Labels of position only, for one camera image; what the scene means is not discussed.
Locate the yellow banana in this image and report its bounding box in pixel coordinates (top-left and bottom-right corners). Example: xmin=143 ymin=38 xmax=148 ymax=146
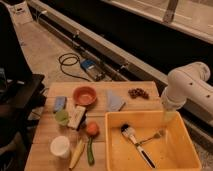
xmin=69 ymin=140 xmax=85 ymax=169

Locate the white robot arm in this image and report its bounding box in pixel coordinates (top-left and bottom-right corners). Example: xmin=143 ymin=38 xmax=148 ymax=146
xmin=161 ymin=62 xmax=213 ymax=125

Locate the red bowl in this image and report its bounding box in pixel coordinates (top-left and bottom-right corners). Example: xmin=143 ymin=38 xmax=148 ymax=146
xmin=73 ymin=86 xmax=97 ymax=106

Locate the metal fork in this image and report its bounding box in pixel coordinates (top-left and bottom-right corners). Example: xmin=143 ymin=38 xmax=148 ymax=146
xmin=139 ymin=129 xmax=165 ymax=145

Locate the dark grapes bunch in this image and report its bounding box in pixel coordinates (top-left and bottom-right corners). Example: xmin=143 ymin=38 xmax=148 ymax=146
xmin=128 ymin=88 xmax=149 ymax=99

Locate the black white brush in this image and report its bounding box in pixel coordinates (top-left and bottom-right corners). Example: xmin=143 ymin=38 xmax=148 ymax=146
xmin=121 ymin=124 xmax=156 ymax=169

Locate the blue cloth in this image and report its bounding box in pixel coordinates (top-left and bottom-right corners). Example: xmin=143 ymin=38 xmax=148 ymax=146
xmin=107 ymin=90 xmax=125 ymax=112

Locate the blue power box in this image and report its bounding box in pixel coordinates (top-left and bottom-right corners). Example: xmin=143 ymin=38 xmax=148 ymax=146
xmin=80 ymin=59 xmax=105 ymax=81

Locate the green cup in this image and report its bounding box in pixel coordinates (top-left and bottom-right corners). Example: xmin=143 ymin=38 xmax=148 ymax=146
xmin=55 ymin=110 xmax=69 ymax=126

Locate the blue sponge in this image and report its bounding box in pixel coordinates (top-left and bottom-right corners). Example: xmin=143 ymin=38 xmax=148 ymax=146
xmin=53 ymin=96 xmax=67 ymax=113

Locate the white cup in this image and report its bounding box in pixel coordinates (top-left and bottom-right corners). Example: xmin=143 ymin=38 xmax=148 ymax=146
xmin=50 ymin=136 xmax=70 ymax=158

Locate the white paper sign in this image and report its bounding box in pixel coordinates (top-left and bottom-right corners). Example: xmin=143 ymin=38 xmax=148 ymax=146
xmin=9 ymin=1 xmax=33 ymax=26

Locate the black cable coil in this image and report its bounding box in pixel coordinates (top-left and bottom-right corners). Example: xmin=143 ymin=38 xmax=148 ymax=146
xmin=58 ymin=52 xmax=93 ymax=83

